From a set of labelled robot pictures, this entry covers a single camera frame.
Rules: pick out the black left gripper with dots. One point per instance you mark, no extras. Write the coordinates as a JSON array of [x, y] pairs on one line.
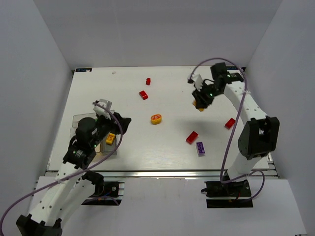
[[116, 120]]

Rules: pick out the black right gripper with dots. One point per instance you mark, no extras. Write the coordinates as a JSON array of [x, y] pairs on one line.
[[201, 100]]

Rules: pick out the yellow two-by-three lego brick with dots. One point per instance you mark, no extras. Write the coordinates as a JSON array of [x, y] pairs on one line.
[[199, 105]]

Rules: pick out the yellow arch lego piece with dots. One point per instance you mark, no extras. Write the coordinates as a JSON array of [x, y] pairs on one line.
[[110, 139]]

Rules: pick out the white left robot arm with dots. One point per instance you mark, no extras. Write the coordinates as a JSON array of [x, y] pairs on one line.
[[75, 180]]

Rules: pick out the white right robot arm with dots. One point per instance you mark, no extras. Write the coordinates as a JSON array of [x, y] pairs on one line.
[[260, 132]]

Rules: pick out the dark grey clear container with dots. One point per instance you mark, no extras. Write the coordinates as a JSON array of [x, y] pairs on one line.
[[106, 149]]

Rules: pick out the amber clear container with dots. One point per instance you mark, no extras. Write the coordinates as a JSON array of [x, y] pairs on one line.
[[98, 150]]

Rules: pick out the clear smoky long container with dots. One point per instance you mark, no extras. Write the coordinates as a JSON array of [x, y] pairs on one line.
[[77, 118]]

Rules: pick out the right blue table label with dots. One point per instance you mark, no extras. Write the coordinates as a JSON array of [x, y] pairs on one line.
[[231, 68]]

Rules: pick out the blue table label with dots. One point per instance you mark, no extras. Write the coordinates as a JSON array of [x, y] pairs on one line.
[[231, 68], [77, 70]]

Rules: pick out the red two-by-two lego brick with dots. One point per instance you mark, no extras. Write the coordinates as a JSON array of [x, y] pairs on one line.
[[192, 137]]

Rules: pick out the purple lego brick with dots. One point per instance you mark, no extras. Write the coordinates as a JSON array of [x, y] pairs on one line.
[[200, 149]]

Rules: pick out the red sloped lego brick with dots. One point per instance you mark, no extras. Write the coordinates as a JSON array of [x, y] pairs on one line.
[[143, 95]]

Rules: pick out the yellow round decorated lego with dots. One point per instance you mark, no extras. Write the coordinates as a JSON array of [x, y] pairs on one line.
[[156, 119]]

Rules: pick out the small red lego piece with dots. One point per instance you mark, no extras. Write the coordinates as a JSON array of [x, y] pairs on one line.
[[148, 81]]

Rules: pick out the left blue table label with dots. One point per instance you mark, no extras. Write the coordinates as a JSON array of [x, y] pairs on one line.
[[77, 70]]

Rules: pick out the aluminium table front rail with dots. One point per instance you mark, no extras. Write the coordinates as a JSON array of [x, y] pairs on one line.
[[268, 173]]

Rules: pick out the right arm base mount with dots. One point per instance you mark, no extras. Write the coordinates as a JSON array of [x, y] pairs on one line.
[[231, 195]]

